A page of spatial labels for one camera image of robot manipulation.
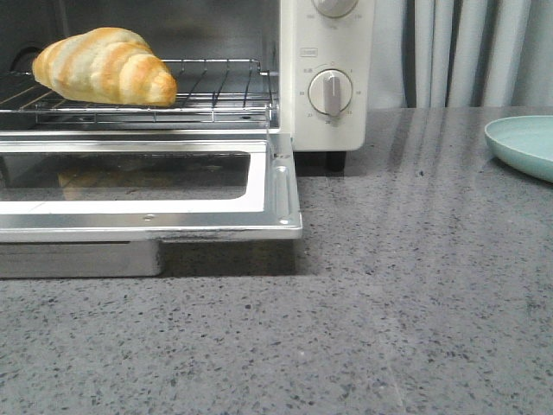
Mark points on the golden croissant bread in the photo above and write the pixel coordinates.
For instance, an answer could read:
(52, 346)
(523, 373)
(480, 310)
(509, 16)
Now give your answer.
(106, 66)

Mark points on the grey curtain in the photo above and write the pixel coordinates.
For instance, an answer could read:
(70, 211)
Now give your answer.
(461, 54)

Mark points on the white toaster oven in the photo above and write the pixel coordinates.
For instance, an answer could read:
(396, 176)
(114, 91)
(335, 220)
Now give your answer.
(290, 38)

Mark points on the silver glass oven door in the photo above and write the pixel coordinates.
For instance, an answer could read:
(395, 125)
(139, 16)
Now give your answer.
(93, 204)

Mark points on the upper temperature knob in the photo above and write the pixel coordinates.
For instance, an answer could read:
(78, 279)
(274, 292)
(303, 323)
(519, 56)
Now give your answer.
(334, 8)

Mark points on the light blue plate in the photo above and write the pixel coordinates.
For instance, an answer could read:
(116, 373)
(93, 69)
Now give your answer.
(524, 143)

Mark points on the metal wire oven rack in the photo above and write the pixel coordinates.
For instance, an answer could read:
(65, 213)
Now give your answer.
(209, 91)

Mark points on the lower timer knob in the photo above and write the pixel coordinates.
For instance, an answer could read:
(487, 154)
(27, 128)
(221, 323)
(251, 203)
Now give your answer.
(330, 92)

